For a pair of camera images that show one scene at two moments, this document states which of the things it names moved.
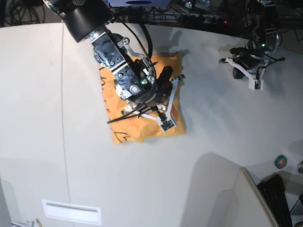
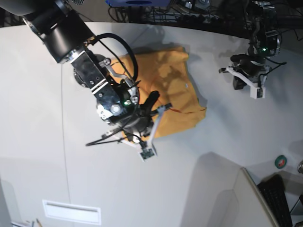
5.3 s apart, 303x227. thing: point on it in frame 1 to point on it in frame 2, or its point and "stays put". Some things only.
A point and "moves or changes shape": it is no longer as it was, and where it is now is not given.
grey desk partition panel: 250,208 stays put
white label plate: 72,212 stays put
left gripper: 142,90 to 134,117
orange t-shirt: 135,129 moves or changes shape
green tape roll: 280,161 stays put
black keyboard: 273,190 stays put
